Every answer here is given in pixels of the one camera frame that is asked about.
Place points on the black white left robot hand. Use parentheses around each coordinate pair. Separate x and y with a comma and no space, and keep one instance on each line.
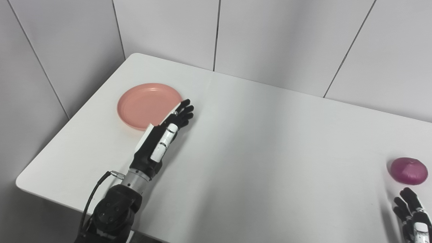
(155,145)

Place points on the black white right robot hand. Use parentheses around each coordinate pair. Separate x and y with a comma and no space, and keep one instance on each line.
(413,219)

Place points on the pink round plate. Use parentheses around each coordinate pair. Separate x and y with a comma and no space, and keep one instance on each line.
(146,105)

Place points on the purple red onion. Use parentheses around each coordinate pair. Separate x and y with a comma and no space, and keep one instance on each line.
(409,170)

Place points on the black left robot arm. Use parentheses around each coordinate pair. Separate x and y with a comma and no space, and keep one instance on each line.
(114,209)

